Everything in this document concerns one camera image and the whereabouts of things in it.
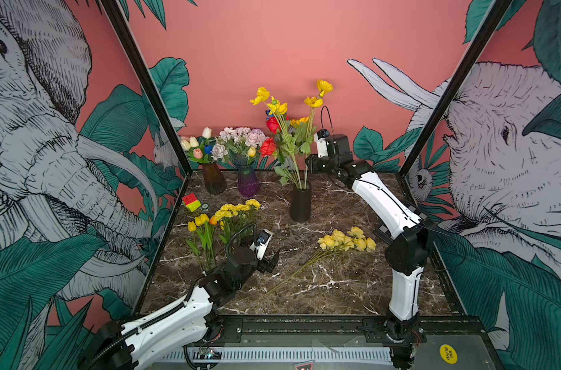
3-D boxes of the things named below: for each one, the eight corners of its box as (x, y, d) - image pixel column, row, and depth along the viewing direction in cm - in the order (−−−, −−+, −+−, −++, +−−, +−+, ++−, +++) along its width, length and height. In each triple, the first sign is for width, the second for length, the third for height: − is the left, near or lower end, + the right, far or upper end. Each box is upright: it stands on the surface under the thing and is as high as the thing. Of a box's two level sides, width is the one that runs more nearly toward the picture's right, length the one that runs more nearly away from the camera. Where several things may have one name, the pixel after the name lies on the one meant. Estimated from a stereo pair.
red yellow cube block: (184, 205, 108) (180, 198, 104) (195, 198, 111) (191, 191, 107) (191, 212, 106) (187, 205, 101) (202, 206, 108) (198, 198, 104)
